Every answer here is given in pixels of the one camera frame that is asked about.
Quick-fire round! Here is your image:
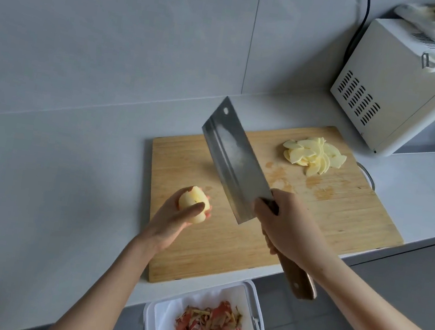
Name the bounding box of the person's right hand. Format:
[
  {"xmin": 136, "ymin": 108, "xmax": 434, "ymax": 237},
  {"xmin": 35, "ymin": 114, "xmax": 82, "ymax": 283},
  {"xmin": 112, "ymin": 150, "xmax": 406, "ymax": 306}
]
[{"xmin": 246, "ymin": 186, "xmax": 343, "ymax": 274}]

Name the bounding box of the person's left hand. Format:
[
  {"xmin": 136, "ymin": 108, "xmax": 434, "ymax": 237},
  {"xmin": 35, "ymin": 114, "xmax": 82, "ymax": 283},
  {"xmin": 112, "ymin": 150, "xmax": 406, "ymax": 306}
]
[{"xmin": 136, "ymin": 195, "xmax": 213, "ymax": 262}]

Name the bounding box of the peeled apple piece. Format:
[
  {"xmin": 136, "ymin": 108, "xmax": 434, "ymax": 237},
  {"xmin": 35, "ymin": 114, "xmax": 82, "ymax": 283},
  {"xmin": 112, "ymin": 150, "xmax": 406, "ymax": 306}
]
[{"xmin": 175, "ymin": 184, "xmax": 215, "ymax": 227}]

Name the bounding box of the steel cleaver with wooden handle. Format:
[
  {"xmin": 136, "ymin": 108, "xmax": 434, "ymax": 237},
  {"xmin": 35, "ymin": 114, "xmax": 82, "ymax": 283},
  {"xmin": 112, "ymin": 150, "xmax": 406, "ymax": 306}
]
[{"xmin": 180, "ymin": 93, "xmax": 343, "ymax": 302}]

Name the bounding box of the person's left forearm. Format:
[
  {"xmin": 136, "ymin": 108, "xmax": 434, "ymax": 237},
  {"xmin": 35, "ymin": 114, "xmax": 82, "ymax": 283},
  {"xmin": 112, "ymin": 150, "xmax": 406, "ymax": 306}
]
[{"xmin": 44, "ymin": 225, "xmax": 169, "ymax": 330}]

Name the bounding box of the person's right forearm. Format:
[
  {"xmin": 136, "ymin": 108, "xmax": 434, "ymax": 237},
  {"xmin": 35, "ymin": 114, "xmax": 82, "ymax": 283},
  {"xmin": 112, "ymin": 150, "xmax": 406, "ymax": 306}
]
[{"xmin": 293, "ymin": 246, "xmax": 435, "ymax": 330}]

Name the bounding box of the pile of apple slices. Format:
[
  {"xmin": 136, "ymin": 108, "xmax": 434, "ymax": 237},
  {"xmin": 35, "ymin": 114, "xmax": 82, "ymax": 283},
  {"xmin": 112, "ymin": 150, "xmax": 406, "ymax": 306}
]
[{"xmin": 279, "ymin": 132, "xmax": 350, "ymax": 183}]

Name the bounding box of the wooden cutting board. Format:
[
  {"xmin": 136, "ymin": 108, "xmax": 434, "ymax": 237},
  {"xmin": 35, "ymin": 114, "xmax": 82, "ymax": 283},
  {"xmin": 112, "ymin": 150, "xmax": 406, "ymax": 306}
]
[{"xmin": 133, "ymin": 101, "xmax": 420, "ymax": 318}]

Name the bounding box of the white bin liner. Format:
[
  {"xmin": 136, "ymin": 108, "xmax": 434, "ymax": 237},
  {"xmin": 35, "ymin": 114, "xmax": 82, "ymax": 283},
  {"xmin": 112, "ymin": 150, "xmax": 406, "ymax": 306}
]
[{"xmin": 150, "ymin": 273, "xmax": 266, "ymax": 330}]

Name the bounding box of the heap of red apple peels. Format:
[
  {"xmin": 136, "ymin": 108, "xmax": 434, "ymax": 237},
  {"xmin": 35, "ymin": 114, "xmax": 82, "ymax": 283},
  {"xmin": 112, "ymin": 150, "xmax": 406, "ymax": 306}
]
[{"xmin": 173, "ymin": 294, "xmax": 256, "ymax": 330}]

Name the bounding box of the white trash bin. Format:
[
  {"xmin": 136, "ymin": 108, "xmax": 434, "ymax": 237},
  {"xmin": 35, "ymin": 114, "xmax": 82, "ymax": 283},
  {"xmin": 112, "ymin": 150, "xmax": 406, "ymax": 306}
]
[{"xmin": 140, "ymin": 265, "xmax": 284, "ymax": 330}]

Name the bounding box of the grey cabinet front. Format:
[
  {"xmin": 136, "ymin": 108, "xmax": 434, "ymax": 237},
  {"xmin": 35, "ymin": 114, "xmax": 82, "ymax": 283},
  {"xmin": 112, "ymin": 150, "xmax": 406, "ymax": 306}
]
[{"xmin": 334, "ymin": 226, "xmax": 435, "ymax": 330}]

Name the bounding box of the white microwave oven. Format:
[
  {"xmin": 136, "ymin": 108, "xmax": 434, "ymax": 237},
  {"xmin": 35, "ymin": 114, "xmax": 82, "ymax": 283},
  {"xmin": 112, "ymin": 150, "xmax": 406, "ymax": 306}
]
[{"xmin": 322, "ymin": 11, "xmax": 435, "ymax": 164}]

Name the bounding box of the metal cutting board handle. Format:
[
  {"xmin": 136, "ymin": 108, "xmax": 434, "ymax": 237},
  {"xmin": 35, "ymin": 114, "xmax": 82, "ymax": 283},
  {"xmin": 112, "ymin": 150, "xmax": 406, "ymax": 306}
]
[{"xmin": 352, "ymin": 161, "xmax": 380, "ymax": 192}]

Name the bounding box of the black power cable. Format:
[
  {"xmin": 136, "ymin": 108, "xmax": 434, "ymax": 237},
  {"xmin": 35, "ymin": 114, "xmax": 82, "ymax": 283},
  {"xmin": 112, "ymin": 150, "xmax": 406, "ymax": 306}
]
[{"xmin": 342, "ymin": 0, "xmax": 373, "ymax": 73}]

